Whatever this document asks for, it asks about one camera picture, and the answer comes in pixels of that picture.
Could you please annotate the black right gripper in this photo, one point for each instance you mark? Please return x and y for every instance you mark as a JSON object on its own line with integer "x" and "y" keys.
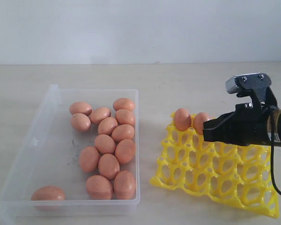
{"x": 247, "y": 126}

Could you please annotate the brown egg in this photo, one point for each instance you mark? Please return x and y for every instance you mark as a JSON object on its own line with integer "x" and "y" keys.
{"x": 107, "y": 125}
{"x": 124, "y": 185}
{"x": 125, "y": 151}
{"x": 108, "y": 166}
{"x": 80, "y": 107}
{"x": 80, "y": 122}
{"x": 99, "y": 114}
{"x": 121, "y": 132}
{"x": 123, "y": 103}
{"x": 182, "y": 119}
{"x": 88, "y": 159}
{"x": 99, "y": 188}
{"x": 104, "y": 144}
{"x": 198, "y": 121}
{"x": 48, "y": 193}
{"x": 124, "y": 116}

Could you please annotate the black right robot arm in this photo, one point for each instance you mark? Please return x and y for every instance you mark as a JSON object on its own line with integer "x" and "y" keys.
{"x": 273, "y": 125}

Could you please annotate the yellow plastic egg tray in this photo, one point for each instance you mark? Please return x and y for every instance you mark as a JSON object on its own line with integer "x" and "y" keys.
{"x": 228, "y": 174}

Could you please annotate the clear plastic storage box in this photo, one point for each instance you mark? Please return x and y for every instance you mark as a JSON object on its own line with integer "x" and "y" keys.
{"x": 49, "y": 156}

